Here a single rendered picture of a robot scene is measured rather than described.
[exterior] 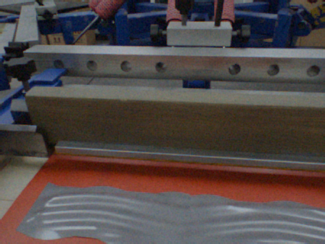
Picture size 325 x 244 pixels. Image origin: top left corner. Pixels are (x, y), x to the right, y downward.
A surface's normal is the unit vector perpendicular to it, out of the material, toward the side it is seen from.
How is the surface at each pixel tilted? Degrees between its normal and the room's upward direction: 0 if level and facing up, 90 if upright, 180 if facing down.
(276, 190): 0
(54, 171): 0
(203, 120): 90
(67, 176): 0
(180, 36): 90
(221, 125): 90
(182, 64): 90
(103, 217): 33
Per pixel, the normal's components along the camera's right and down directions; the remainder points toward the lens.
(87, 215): -0.05, -0.43
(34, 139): -0.13, 0.53
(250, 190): -0.02, -0.85
